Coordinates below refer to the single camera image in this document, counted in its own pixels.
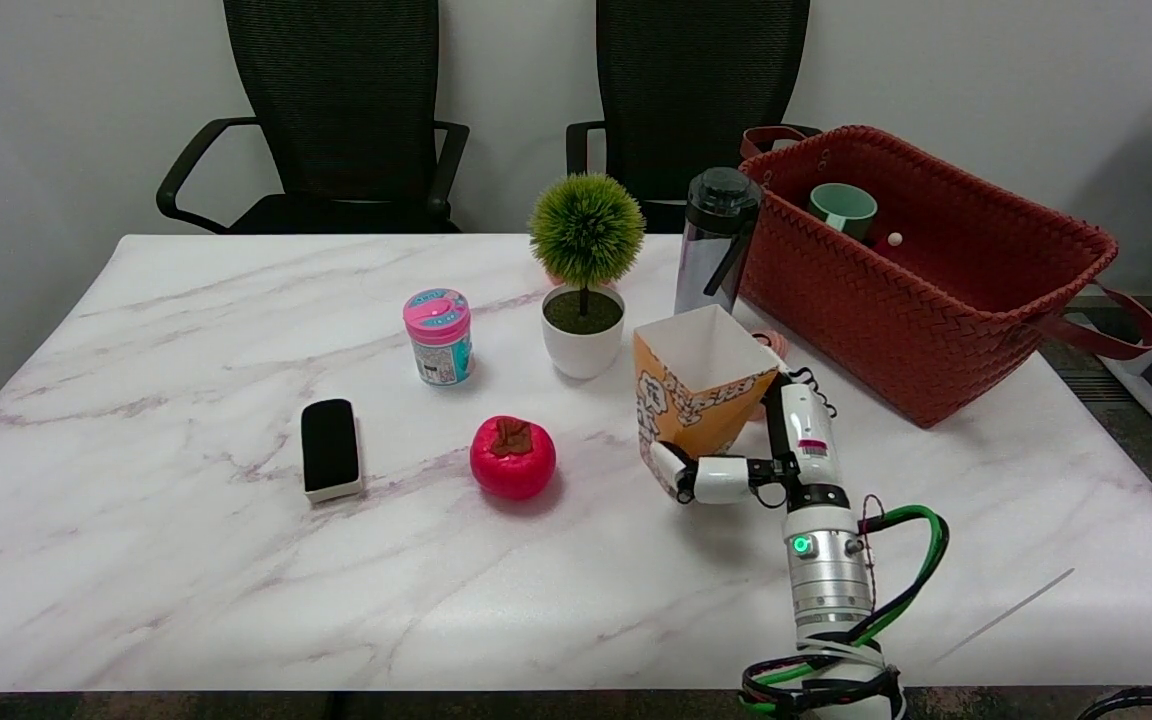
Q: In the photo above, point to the red persimmon toy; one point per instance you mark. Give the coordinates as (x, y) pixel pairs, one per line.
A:
(513, 462)

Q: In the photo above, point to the orange popcorn box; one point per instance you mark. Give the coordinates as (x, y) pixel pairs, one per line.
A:
(701, 390)

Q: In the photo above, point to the red woven basket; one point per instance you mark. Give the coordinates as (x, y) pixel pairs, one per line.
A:
(916, 270)

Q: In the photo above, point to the artificial plant in white pot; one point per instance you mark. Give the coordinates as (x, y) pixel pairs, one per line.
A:
(584, 300)

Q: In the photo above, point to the green mug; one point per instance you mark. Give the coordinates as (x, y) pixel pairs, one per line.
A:
(844, 208)

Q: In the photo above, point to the clear black-lid water bottle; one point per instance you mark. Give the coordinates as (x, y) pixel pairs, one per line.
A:
(711, 250)

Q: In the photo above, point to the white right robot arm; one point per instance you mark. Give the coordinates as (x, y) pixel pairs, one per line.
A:
(829, 570)

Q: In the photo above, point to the pink ribbed cup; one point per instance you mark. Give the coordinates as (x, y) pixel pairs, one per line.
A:
(774, 345)

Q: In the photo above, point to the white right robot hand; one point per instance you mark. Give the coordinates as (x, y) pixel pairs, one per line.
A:
(806, 440)

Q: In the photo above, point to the black mesh office chair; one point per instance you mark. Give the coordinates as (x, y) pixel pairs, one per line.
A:
(346, 100)
(696, 90)

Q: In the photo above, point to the pink-lid candy jar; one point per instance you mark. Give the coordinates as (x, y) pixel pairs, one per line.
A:
(439, 340)

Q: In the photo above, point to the black whiteboard eraser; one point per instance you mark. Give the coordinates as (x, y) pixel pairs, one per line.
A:
(330, 445)

